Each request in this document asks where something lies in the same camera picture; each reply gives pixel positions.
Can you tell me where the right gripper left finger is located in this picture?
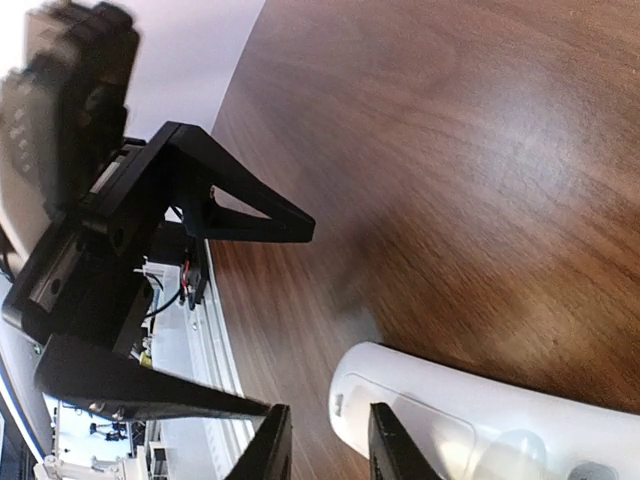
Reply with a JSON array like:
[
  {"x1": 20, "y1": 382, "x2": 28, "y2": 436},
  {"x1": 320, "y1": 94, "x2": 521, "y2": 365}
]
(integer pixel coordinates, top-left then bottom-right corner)
[{"x1": 226, "y1": 404, "x2": 292, "y2": 480}]

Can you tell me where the white remote control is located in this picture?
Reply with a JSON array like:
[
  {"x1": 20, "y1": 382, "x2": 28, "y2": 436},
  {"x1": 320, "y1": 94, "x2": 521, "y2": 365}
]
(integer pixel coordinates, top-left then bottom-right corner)
[{"x1": 328, "y1": 342, "x2": 639, "y2": 479}]

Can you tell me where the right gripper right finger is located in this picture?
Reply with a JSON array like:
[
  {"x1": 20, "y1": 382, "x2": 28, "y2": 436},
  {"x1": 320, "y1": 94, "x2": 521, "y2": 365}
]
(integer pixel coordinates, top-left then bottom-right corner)
[{"x1": 368, "y1": 402, "x2": 440, "y2": 480}]

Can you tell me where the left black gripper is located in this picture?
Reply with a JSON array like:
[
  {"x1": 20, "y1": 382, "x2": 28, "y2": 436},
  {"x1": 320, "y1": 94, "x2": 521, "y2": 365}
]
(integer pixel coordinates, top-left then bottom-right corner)
[{"x1": 2, "y1": 137, "x2": 270, "y2": 421}]

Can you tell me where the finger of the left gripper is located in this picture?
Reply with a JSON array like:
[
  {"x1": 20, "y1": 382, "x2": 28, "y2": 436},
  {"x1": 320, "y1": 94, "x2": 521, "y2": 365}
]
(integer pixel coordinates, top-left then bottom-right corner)
[{"x1": 115, "y1": 122, "x2": 316, "y2": 243}]

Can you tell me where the aluminium front rail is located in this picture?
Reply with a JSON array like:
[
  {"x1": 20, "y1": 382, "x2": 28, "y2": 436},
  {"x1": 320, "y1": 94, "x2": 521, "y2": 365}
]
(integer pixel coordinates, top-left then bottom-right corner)
[{"x1": 150, "y1": 247, "x2": 255, "y2": 479}]

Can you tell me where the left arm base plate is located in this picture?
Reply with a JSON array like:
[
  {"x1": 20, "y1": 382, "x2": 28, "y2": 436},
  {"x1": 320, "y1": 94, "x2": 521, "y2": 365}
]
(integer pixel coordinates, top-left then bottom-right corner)
[{"x1": 180, "y1": 236, "x2": 210, "y2": 311}]

